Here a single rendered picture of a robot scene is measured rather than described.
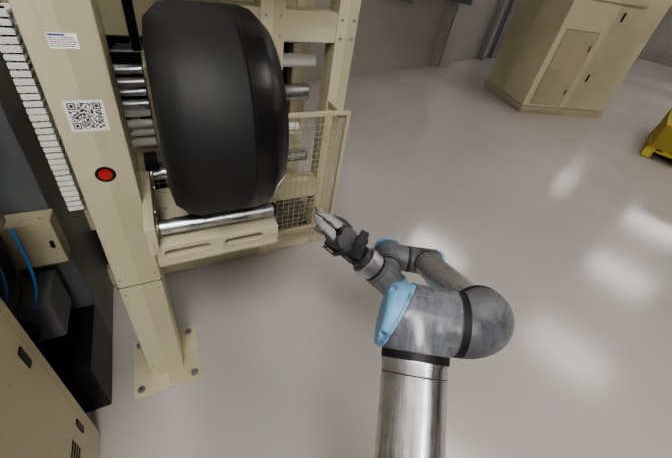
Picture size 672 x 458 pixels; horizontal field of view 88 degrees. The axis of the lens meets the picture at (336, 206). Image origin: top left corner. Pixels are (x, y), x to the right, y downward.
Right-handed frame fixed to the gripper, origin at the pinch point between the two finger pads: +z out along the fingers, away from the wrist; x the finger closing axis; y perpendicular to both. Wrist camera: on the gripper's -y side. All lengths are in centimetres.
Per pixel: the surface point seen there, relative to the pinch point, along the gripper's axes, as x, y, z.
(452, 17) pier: 545, 215, -77
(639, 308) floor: 110, 10, -223
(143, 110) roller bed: 9, 45, 60
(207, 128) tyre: -8.4, -12.2, 35.5
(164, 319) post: -42, 67, 7
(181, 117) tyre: -10.3, -11.9, 40.6
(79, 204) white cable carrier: -31, 27, 48
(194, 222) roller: -17.5, 21.3, 23.5
